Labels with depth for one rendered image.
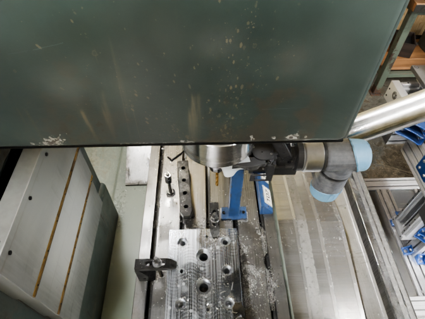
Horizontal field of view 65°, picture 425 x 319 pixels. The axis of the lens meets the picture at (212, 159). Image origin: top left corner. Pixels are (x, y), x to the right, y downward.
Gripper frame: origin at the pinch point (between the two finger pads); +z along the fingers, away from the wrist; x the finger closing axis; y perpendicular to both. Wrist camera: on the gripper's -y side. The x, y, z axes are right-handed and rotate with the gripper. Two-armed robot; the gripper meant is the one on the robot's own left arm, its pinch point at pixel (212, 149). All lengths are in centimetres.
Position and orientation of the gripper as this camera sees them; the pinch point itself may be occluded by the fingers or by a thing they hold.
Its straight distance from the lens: 73.7
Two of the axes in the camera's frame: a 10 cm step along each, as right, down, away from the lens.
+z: -10.0, 0.1, -0.3
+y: -0.2, 6.3, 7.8
